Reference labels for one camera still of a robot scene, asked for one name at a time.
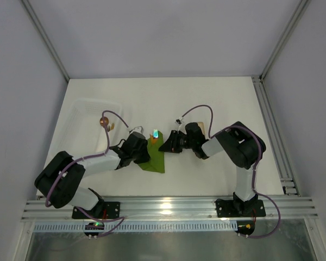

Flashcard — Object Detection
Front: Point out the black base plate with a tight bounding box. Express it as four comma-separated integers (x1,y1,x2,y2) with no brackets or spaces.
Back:
72,201,121,220
215,199,266,218

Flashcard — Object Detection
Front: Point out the white slotted cable duct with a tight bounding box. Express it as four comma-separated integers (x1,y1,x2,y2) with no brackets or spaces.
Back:
33,220,238,233

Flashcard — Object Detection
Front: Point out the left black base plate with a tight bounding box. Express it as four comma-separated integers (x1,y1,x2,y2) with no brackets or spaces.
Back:
72,201,121,220

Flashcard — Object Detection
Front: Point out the orange plastic knife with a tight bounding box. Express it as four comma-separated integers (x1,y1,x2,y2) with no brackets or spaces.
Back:
151,136,157,144

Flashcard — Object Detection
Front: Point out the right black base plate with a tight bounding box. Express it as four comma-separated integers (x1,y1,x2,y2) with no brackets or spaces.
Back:
215,199,266,218

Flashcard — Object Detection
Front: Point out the purple cable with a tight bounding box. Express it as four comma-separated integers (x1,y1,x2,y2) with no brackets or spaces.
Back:
180,104,281,239
45,110,131,208

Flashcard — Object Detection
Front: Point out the green paper napkin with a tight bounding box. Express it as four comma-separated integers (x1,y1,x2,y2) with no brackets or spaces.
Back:
139,131,165,173

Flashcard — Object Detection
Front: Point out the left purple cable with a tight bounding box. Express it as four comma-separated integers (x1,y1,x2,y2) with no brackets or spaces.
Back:
45,110,131,208

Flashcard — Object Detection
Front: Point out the right aluminium frame rail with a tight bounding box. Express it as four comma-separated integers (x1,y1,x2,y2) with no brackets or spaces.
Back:
252,76,301,197

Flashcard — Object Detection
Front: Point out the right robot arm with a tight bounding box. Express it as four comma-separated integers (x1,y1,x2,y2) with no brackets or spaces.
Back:
159,121,266,218

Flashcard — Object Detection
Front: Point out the beige utensil tray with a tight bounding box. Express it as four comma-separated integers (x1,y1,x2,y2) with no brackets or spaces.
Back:
197,122,206,136

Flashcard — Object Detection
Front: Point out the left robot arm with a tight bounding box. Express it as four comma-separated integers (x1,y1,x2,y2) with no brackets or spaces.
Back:
34,132,151,218

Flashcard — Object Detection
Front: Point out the iridescent metal fork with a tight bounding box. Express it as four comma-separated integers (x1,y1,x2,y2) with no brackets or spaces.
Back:
153,129,159,139

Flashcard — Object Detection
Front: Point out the white plastic basket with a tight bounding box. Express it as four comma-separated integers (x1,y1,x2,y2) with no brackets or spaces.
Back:
48,98,122,158

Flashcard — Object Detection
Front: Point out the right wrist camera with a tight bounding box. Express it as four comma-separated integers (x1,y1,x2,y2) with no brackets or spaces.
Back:
175,116,184,126

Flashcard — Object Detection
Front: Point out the copper round ball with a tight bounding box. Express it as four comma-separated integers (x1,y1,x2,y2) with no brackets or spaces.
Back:
99,117,109,127

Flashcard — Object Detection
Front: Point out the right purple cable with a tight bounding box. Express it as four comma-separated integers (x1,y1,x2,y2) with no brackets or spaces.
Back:
180,104,281,239

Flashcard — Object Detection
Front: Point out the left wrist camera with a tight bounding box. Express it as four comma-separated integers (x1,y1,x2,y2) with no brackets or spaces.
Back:
127,126,144,134

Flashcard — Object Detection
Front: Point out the aluminium front rail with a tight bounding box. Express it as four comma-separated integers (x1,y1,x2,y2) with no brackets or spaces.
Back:
21,195,318,222

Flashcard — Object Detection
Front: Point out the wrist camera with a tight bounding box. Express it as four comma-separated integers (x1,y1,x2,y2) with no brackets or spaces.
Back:
127,126,144,134
175,116,184,126

